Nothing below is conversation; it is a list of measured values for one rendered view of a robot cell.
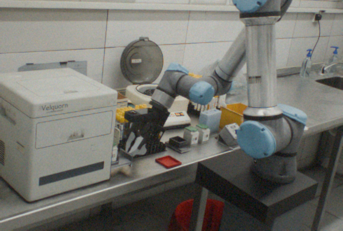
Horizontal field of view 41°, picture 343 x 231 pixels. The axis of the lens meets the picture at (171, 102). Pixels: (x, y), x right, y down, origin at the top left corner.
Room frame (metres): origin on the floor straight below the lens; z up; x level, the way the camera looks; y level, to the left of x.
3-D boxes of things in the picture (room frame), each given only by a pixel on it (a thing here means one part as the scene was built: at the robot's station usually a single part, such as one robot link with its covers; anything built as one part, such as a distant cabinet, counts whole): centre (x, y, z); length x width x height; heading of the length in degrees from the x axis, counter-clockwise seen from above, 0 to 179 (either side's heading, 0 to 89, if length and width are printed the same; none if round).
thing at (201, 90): (1.50, -0.08, 1.16); 0.11 x 0.11 x 0.08; 51
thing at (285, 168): (1.42, -0.37, 0.99); 0.15 x 0.15 x 0.10
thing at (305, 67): (3.20, -0.89, 0.97); 0.08 x 0.07 x 0.20; 139
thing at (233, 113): (1.95, -0.31, 0.92); 0.13 x 0.13 x 0.10; 43
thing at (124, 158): (1.35, 0.20, 0.92); 0.21 x 0.07 x 0.05; 136
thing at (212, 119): (1.85, -0.17, 0.92); 0.10 x 0.07 x 0.10; 142
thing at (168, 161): (1.51, -0.02, 0.88); 0.07 x 0.07 x 0.01; 46
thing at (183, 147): (1.66, -0.05, 0.89); 0.09 x 0.05 x 0.04; 48
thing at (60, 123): (1.33, 0.35, 1.03); 0.31 x 0.27 x 0.30; 136
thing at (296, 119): (1.41, -0.37, 1.11); 0.13 x 0.12 x 0.14; 141
